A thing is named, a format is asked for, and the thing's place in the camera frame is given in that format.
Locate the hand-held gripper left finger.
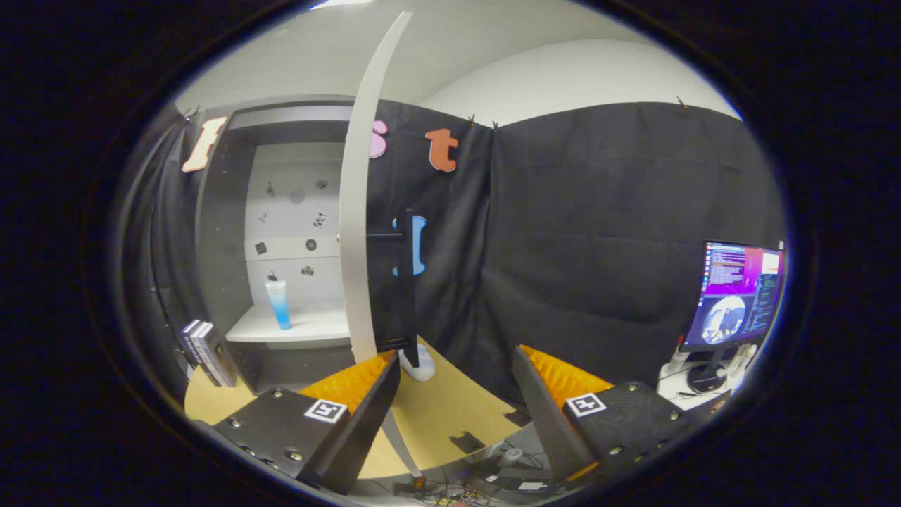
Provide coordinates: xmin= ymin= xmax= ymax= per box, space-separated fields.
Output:
xmin=194 ymin=350 xmax=402 ymax=496

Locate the white blue cosmetic tube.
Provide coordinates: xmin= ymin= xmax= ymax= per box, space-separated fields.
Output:
xmin=265 ymin=280 xmax=292 ymax=331

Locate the white spine book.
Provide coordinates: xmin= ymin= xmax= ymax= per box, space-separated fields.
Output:
xmin=189 ymin=320 xmax=219 ymax=384

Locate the small white rounded object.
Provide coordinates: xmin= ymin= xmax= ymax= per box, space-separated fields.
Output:
xmin=400 ymin=343 xmax=437 ymax=382

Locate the computer monitor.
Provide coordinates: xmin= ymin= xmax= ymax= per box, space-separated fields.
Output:
xmin=679 ymin=239 xmax=786 ymax=395

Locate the white cabinet door black handle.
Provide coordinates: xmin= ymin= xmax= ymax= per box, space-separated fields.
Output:
xmin=338 ymin=11 xmax=423 ymax=480

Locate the dark blue book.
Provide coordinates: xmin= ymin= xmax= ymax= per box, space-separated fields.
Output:
xmin=180 ymin=320 xmax=205 ymax=367

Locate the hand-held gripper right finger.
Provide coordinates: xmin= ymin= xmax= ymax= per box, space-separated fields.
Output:
xmin=512 ymin=345 xmax=705 ymax=483

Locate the dark grey cabinet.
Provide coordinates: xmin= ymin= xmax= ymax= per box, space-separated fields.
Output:
xmin=194 ymin=97 xmax=353 ymax=395

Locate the black backdrop cloth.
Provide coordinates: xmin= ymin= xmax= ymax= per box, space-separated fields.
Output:
xmin=116 ymin=99 xmax=786 ymax=409

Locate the grey cover book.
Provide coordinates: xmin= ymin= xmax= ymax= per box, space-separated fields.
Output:
xmin=197 ymin=323 xmax=239 ymax=389

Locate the tangle of cables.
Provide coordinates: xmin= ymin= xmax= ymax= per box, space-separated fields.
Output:
xmin=366 ymin=465 xmax=493 ymax=506

